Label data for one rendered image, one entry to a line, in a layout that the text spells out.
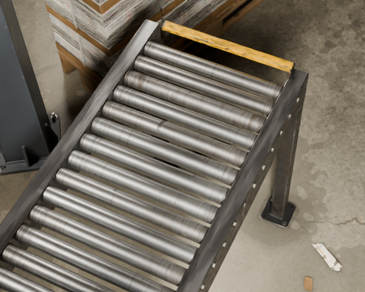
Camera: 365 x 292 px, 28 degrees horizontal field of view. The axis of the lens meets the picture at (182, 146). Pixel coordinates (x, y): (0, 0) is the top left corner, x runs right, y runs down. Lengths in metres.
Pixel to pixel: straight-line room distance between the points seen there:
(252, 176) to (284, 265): 0.82
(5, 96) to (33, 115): 0.15
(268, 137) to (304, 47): 1.36
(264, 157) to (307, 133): 1.07
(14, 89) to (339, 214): 1.30
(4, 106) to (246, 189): 1.13
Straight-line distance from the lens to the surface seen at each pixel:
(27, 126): 2.84
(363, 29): 3.47
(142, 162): 2.00
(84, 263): 1.87
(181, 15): 3.06
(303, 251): 2.77
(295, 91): 2.15
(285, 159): 2.48
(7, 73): 2.61
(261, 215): 2.82
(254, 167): 1.98
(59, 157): 2.04
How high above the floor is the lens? 2.46
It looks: 55 degrees down
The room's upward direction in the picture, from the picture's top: 4 degrees counter-clockwise
